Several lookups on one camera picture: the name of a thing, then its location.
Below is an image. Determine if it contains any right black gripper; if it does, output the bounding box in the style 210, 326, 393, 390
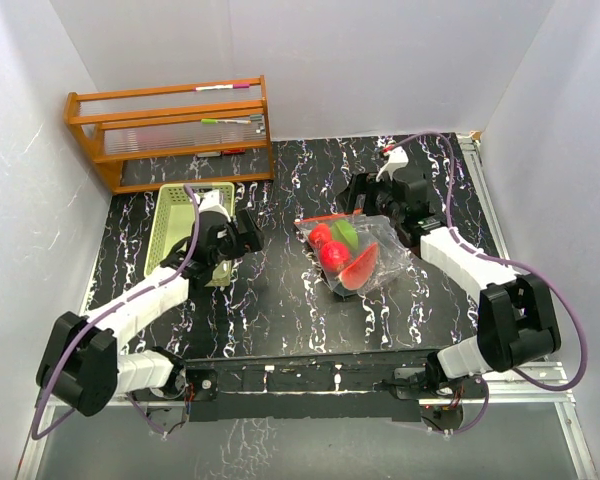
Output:
335, 172, 404, 224

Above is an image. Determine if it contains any pale green plastic basket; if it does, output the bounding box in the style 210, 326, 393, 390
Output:
144, 182, 235, 277

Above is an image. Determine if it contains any red fake wax apple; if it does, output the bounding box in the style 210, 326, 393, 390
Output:
308, 223, 333, 253

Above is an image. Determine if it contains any clear zip top bag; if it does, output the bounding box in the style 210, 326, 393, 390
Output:
294, 210, 412, 298

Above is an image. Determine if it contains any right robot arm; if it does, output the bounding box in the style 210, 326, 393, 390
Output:
337, 167, 561, 397

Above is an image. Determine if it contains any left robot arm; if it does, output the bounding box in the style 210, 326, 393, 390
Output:
36, 210, 264, 417

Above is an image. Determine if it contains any green fake leaf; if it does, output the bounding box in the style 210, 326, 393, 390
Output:
330, 219, 359, 251

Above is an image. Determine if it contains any fake watermelon slice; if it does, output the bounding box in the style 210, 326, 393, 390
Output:
339, 243, 379, 291

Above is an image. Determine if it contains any wooden shelf rack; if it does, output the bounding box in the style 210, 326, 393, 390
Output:
63, 76, 275, 195

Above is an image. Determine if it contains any green white marker pen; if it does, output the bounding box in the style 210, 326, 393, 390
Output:
200, 118, 252, 125

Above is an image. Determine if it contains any pink white marker pen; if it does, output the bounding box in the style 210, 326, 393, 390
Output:
193, 82, 251, 92

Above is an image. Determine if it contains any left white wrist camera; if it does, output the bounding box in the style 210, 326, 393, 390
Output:
196, 189, 230, 219

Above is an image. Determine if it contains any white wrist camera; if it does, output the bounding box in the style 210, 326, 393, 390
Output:
376, 147, 409, 182
196, 189, 230, 219

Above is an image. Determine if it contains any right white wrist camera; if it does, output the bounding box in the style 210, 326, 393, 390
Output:
376, 147, 409, 182

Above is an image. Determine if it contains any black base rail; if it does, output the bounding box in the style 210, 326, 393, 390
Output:
124, 349, 481, 424

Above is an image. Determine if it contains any aluminium frame rail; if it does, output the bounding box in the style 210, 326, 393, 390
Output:
17, 362, 599, 480

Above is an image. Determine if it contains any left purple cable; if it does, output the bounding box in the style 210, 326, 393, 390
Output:
31, 183, 202, 441

